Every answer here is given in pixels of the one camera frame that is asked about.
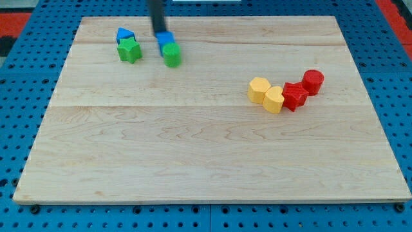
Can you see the green cylinder block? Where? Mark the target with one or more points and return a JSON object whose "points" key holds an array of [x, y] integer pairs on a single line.
{"points": [[172, 55]]}

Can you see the blue triangle block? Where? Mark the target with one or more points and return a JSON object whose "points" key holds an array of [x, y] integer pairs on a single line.
{"points": [[123, 33]]}

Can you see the red star block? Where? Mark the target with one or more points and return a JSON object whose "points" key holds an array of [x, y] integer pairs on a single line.
{"points": [[294, 94]]}

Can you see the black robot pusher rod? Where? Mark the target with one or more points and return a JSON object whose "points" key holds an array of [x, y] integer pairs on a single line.
{"points": [[157, 15]]}

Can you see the yellow hexagon block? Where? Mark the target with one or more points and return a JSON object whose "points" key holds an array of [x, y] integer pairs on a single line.
{"points": [[257, 88]]}

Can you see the yellow heart block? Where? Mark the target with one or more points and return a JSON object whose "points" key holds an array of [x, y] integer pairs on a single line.
{"points": [[273, 99]]}

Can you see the green star block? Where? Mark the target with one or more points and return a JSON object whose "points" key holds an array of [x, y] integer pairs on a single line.
{"points": [[129, 50]]}

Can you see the light wooden board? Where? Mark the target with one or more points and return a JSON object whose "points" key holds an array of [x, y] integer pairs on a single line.
{"points": [[117, 133]]}

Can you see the red cylinder block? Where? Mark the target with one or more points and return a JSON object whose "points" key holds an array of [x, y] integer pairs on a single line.
{"points": [[312, 81]]}

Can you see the blue cube block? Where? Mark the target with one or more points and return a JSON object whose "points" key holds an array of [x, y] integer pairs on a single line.
{"points": [[164, 38]]}

